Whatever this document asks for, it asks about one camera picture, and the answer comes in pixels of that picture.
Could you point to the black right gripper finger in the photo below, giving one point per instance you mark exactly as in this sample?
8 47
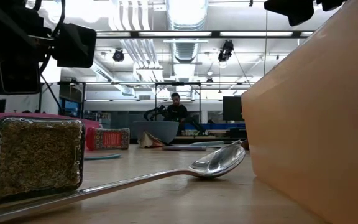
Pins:
329 3
291 7

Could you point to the smoked paprika patterned tin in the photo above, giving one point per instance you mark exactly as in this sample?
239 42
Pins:
109 139

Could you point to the glass herb jar green label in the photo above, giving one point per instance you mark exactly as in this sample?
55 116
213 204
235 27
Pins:
36 158

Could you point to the black background robot arm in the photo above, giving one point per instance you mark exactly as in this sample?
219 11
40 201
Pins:
154 112
196 124

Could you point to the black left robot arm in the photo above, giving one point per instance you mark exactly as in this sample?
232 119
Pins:
11 31

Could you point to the black ceiling spotlight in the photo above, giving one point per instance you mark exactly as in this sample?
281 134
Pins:
226 49
118 56

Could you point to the orange plastic bin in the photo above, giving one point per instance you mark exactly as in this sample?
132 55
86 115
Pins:
315 124

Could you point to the blue background table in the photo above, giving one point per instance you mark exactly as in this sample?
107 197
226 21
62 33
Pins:
225 126

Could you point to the person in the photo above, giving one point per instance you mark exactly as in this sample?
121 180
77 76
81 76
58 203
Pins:
177 112

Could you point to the large polished steel spoon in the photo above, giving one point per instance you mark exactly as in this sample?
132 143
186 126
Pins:
216 161

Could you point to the grey-blue bowl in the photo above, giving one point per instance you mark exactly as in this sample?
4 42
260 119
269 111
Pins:
157 129

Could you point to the brown crumpled food packet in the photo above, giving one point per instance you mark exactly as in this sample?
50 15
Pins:
149 141

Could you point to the black overhead frame bar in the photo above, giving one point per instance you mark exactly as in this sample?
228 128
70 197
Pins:
215 34

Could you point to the black background workstation frame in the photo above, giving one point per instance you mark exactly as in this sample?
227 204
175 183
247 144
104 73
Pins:
155 93

